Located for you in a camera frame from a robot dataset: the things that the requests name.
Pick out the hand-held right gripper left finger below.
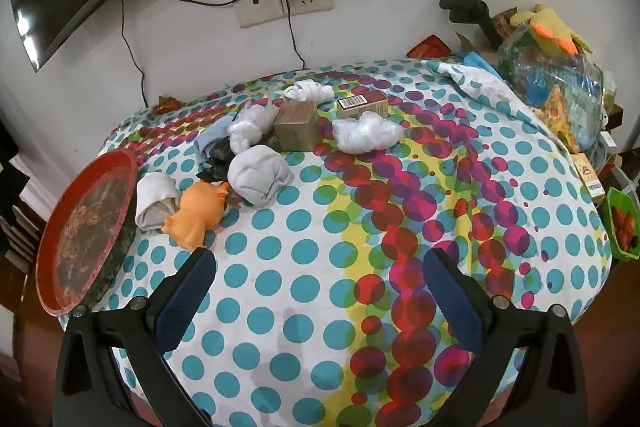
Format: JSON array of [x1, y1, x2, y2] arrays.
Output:
[[52, 247, 218, 427]]

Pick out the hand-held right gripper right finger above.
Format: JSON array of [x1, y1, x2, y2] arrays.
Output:
[[422, 248, 588, 427]]

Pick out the red round tray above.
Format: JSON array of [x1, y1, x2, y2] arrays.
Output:
[[36, 149, 140, 317]]

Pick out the clear plastic bag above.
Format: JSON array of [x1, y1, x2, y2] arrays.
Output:
[[331, 111, 405, 154]]

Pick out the small brown barcode box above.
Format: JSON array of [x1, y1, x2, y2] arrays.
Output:
[[336, 90, 390, 120]]

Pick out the white knotted sock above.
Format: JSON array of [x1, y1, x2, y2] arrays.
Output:
[[284, 81, 335, 105]]

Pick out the orange toy figure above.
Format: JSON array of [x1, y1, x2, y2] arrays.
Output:
[[164, 181, 232, 252]]

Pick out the polka dot cloth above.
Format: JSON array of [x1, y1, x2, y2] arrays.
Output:
[[57, 57, 613, 427]]

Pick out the grey-white rolled sock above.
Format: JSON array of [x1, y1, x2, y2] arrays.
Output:
[[227, 144, 295, 208]]

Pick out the light blue cloth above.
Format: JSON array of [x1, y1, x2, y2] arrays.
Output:
[[192, 119, 236, 170]]

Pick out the green basket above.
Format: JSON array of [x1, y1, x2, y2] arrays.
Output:
[[602, 187, 640, 262]]

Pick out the yellow box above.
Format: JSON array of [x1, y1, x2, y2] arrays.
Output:
[[572, 152, 607, 200]]

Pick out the white twisted sock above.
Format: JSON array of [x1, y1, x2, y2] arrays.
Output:
[[226, 104, 280, 154]]

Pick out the large brown box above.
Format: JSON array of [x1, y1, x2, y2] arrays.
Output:
[[273, 101, 321, 152]]

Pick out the plastic bag of goods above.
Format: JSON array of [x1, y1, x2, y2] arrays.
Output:
[[495, 29, 618, 148]]

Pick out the red snack packet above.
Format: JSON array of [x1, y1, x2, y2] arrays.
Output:
[[406, 35, 453, 59]]

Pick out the cardboard piece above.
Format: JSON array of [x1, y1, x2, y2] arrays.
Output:
[[455, 29, 501, 58]]

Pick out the yellow plush toy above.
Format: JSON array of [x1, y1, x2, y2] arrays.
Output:
[[510, 3, 596, 56]]

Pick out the black television cable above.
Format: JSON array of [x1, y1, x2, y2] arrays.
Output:
[[120, 0, 148, 108]]

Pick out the black adapter cable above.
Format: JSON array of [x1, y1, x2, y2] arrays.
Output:
[[286, 0, 308, 70]]

